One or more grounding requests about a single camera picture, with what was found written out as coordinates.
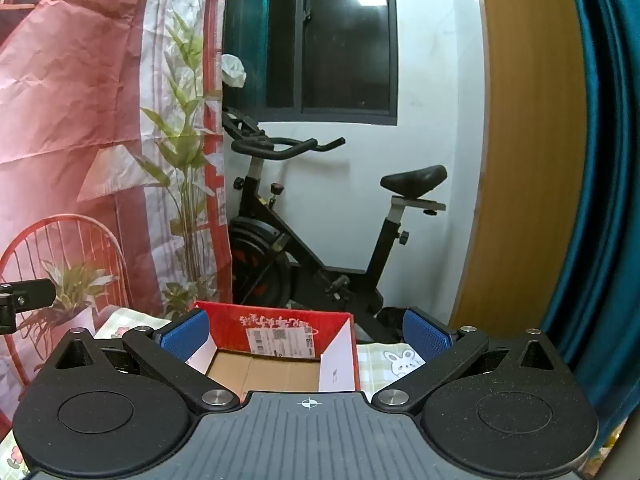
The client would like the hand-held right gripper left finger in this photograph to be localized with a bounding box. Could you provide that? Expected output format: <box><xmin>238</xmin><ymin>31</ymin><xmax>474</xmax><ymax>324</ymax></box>
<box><xmin>37</xmin><ymin>309</ymin><xmax>240</xmax><ymax>413</ymax></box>

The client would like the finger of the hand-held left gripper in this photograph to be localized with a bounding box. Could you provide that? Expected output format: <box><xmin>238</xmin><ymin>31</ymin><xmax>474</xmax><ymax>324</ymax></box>
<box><xmin>0</xmin><ymin>279</ymin><xmax>57</xmax><ymax>335</ymax></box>

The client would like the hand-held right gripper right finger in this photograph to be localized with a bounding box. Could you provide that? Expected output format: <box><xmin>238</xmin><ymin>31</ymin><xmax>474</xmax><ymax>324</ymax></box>
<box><xmin>371</xmin><ymin>307</ymin><xmax>576</xmax><ymax>415</ymax></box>

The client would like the red strawberry-print cardboard box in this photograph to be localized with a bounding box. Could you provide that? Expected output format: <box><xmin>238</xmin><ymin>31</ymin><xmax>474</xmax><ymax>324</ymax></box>
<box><xmin>185</xmin><ymin>301</ymin><xmax>362</xmax><ymax>403</ymax></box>

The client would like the checked rabbit-print bedsheet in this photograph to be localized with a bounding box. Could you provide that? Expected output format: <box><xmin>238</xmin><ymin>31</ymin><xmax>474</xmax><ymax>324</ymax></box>
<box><xmin>0</xmin><ymin>305</ymin><xmax>426</xmax><ymax>480</ymax></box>

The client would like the black exercise bike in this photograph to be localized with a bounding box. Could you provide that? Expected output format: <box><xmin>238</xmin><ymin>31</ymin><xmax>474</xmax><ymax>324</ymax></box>
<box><xmin>221</xmin><ymin>107</ymin><xmax>448</xmax><ymax>346</ymax></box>

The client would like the printed red backdrop cloth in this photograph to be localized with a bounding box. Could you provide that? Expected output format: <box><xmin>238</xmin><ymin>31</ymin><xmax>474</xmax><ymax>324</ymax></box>
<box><xmin>0</xmin><ymin>0</ymin><xmax>233</xmax><ymax>426</ymax></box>

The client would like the wooden door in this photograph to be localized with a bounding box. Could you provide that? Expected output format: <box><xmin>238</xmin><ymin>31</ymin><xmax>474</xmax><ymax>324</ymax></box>
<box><xmin>447</xmin><ymin>0</ymin><xmax>593</xmax><ymax>331</ymax></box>

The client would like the teal curtain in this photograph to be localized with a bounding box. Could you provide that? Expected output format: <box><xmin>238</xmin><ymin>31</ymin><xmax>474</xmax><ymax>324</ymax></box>
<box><xmin>540</xmin><ymin>0</ymin><xmax>640</xmax><ymax>441</ymax></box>

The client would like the white plastic bag on window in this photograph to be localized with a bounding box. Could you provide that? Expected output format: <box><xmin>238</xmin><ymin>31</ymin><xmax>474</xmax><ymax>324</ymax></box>
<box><xmin>221</xmin><ymin>53</ymin><xmax>247</xmax><ymax>89</ymax></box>

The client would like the dark glass window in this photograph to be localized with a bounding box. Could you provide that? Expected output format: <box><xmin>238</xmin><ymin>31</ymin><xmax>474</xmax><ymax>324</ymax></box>
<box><xmin>222</xmin><ymin>0</ymin><xmax>398</xmax><ymax>128</ymax></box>

